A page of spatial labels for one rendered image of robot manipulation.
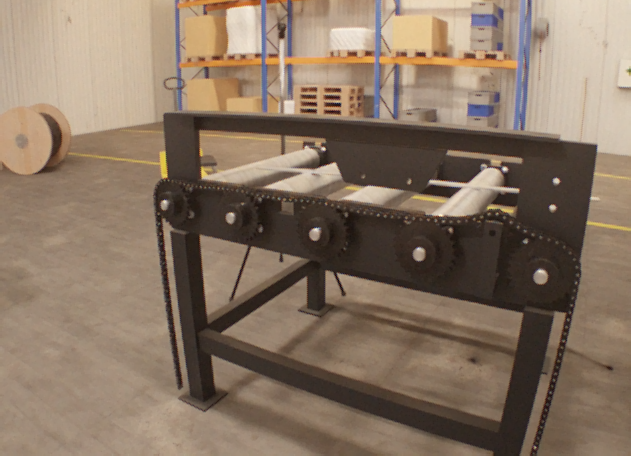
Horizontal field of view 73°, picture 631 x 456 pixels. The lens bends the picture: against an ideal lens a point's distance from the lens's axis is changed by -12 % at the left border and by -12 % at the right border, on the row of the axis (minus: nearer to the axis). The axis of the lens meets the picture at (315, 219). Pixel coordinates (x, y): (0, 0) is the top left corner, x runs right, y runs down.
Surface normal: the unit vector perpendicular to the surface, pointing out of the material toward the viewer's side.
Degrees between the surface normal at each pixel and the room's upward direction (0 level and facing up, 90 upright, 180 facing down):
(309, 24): 90
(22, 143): 90
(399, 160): 90
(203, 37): 90
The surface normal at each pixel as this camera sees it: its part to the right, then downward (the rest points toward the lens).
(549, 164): -0.51, 0.26
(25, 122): -0.03, 0.29
